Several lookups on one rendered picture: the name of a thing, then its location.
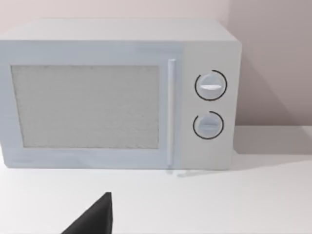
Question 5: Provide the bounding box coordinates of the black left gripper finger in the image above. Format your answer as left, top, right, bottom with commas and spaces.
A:
60, 192, 114, 234

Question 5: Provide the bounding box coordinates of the small round microwave knob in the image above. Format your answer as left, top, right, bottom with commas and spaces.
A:
193, 111, 225, 140

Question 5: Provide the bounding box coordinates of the microwave oven door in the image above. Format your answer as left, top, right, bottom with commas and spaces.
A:
0, 40, 185, 170

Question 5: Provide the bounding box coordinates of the large round microwave knob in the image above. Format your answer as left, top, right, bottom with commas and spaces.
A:
194, 69, 228, 101

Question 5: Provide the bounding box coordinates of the pale microwave oven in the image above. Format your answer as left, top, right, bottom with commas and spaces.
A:
0, 19, 242, 171

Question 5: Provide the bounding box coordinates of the pale microwave door handle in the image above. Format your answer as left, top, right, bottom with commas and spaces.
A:
167, 58, 176, 169

